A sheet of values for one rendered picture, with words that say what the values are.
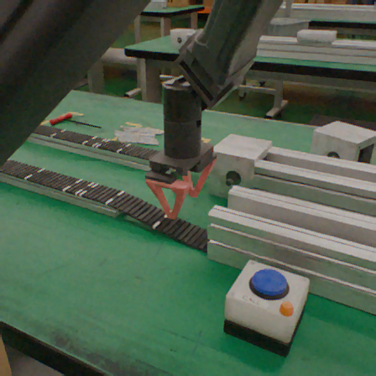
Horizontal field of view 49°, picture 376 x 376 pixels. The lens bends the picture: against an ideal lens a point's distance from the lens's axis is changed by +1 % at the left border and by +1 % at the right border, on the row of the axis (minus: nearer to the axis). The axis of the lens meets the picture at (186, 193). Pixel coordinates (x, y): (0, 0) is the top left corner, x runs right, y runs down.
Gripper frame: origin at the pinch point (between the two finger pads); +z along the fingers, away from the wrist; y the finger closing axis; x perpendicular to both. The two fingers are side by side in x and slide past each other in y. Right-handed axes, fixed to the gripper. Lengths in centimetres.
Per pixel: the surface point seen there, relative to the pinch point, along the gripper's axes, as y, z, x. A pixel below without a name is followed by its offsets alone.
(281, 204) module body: 1.8, -2.9, -15.7
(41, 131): 19, 2, 50
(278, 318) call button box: -17.9, -0.1, -20.9
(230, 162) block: 13.8, -2.3, -2.9
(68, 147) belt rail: 18.5, 4.6, 40.9
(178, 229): -1.2, 4.7, 0.3
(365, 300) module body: -6.2, 3.6, -29.4
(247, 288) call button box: -15.3, -0.5, -16.4
